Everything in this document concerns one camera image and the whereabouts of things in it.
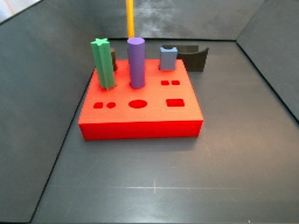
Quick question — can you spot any yellow square-circle peg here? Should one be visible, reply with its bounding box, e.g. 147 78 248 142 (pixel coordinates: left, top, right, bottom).
126 0 135 38

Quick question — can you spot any red peg board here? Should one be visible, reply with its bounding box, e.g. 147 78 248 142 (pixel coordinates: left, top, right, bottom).
79 59 203 140

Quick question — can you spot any blue arch peg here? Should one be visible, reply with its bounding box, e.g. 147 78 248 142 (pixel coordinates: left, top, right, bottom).
160 47 178 71

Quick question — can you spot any black curved holder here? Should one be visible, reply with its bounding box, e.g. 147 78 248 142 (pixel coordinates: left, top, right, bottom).
163 45 210 72

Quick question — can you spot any brown round peg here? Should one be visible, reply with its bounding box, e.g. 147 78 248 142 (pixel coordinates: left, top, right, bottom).
110 47 118 71

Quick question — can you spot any purple cylinder peg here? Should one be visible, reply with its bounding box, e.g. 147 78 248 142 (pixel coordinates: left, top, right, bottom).
127 38 146 88

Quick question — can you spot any green star peg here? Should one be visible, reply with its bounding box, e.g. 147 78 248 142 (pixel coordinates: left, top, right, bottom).
90 38 116 90

